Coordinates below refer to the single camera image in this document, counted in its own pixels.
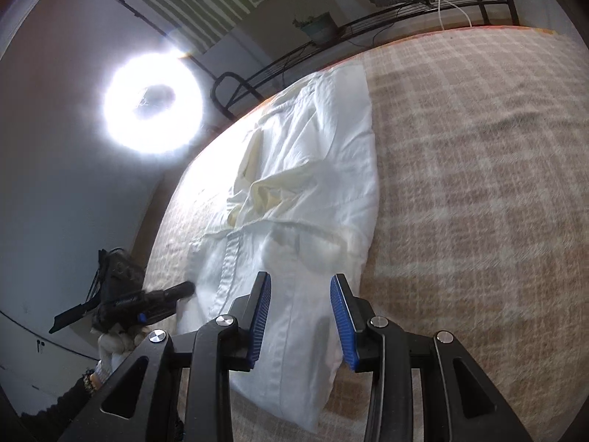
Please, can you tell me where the black wall cable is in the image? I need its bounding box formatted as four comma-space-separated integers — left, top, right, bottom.
0, 309, 101, 361

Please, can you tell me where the beaded bracelet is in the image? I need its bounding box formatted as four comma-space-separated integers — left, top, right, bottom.
82, 368, 103, 397

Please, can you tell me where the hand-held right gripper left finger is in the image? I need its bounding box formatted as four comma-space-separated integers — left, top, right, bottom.
59, 271, 273, 442

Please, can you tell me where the thin black wall rail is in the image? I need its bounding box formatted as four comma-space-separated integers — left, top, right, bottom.
84, 0, 217, 79

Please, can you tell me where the potted plant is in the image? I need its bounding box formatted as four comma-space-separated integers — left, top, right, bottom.
293, 10, 343, 46

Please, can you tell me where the person's left forearm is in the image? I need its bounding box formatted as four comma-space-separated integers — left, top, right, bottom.
43, 366, 111, 429

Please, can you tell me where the striped wall cloth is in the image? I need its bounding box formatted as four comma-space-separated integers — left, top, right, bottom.
102, 0, 268, 53

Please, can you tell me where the white shirt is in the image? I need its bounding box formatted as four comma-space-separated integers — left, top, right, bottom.
177, 64, 382, 434

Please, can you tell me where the person's left hand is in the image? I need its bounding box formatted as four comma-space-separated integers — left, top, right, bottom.
96, 325, 152, 371

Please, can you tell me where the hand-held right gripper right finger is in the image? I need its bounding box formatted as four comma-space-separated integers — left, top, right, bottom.
329, 273, 531, 442

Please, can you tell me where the beige plaid blanket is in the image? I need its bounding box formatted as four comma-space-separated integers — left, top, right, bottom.
140, 25, 589, 442

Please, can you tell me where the ring light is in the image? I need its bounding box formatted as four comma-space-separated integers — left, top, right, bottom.
101, 50, 205, 156

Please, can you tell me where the black metal bed frame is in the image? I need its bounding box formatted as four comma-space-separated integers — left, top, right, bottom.
211, 0, 522, 118

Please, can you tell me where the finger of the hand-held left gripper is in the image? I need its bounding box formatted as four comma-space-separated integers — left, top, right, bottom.
135, 280, 197, 325

